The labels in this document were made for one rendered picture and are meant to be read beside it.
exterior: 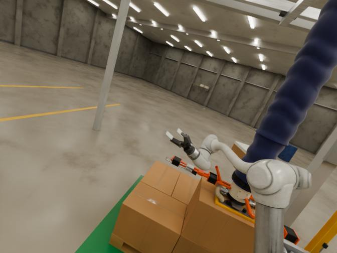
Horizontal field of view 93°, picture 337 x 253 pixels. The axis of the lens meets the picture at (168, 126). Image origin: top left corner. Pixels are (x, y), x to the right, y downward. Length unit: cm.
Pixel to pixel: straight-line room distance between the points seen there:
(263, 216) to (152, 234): 120
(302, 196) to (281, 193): 219
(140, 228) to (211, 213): 70
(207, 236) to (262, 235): 88
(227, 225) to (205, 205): 23
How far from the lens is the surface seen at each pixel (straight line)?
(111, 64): 381
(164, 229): 171
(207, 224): 158
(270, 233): 82
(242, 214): 158
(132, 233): 189
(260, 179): 72
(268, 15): 344
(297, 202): 298
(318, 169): 284
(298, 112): 138
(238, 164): 105
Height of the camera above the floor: 177
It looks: 17 degrees down
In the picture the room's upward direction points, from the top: 21 degrees clockwise
